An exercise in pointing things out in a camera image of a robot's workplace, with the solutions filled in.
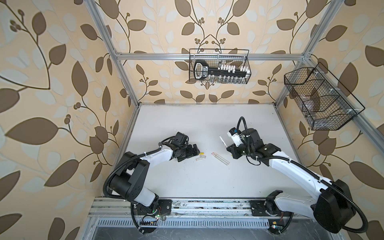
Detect white pen with black print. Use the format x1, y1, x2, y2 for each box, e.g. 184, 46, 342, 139
219, 136, 228, 148

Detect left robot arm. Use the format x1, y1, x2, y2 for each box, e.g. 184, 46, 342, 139
103, 132, 200, 235

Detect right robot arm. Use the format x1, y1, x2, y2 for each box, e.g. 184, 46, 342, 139
227, 117, 369, 234

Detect black tool with sockets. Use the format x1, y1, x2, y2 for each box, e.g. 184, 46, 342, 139
192, 60, 252, 82

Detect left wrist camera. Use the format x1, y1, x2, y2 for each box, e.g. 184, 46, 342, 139
173, 132, 189, 147

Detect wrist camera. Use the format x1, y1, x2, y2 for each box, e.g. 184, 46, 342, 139
173, 132, 189, 147
228, 128, 244, 147

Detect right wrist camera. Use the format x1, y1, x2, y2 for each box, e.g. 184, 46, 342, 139
228, 128, 244, 147

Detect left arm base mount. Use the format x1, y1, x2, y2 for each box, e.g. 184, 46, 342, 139
133, 199, 173, 217

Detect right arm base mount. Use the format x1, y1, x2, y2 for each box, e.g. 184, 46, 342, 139
250, 199, 292, 218

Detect rear wire basket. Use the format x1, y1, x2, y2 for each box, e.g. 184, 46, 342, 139
189, 48, 252, 85

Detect side wire basket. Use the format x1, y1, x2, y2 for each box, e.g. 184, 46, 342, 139
284, 62, 366, 131

